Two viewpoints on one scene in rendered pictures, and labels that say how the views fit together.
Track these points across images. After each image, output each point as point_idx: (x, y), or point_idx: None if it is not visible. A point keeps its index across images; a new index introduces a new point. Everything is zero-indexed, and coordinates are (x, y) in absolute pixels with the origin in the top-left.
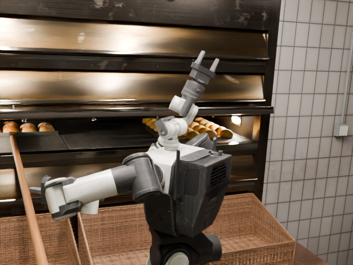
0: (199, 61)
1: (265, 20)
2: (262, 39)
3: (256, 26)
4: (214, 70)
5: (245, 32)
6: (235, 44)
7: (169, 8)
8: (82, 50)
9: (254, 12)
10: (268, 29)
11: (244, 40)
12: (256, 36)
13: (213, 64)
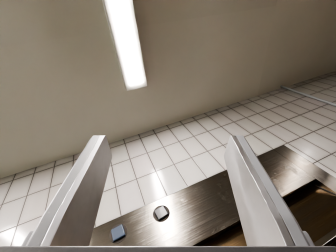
0: (47, 210)
1: (298, 172)
2: (324, 194)
3: (297, 183)
4: (293, 232)
5: (293, 200)
6: (300, 224)
7: (167, 229)
8: None
9: (276, 172)
10: (314, 177)
11: (305, 210)
12: (312, 196)
13: (240, 202)
